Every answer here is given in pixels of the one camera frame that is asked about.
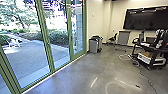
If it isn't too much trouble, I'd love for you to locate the grey trash bin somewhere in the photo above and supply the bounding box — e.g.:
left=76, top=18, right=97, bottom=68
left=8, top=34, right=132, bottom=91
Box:
left=88, top=38, right=100, bottom=54

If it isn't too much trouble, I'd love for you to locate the green garden bush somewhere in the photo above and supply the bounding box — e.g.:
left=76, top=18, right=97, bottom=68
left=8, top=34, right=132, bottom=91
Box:
left=29, top=29, right=69, bottom=47

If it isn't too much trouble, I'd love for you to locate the white box black print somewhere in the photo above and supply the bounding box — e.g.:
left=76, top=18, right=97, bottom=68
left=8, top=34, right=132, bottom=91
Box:
left=137, top=51, right=167, bottom=66

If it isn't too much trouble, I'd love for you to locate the black wheeled cart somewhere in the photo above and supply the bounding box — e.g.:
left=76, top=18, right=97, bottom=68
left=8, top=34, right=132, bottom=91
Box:
left=131, top=29, right=168, bottom=71

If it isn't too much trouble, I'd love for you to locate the green window frame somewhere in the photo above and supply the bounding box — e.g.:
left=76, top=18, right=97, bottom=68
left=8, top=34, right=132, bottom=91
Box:
left=0, top=0, right=73, bottom=94

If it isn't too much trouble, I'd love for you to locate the black wall screen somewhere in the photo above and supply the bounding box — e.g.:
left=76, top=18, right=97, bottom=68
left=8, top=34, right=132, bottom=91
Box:
left=122, top=5, right=168, bottom=32

